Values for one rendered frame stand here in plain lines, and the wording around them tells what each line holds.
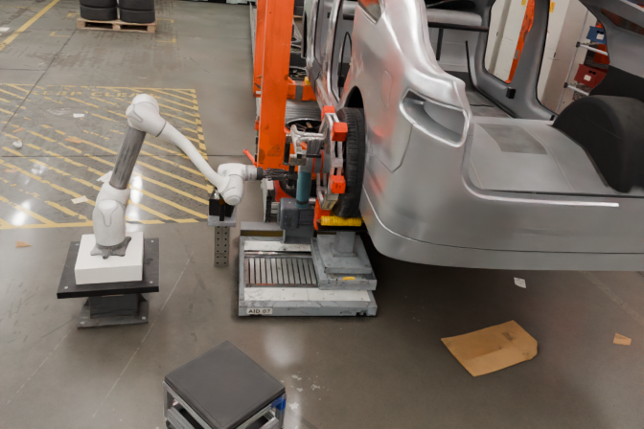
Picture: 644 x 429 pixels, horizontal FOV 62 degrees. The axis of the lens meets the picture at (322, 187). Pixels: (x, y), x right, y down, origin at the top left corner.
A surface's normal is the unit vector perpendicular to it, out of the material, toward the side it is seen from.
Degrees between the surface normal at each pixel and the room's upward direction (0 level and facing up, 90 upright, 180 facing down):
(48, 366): 0
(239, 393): 0
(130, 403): 0
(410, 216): 101
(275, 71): 90
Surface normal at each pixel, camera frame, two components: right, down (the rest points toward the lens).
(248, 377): 0.11, -0.90
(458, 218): -0.12, 0.60
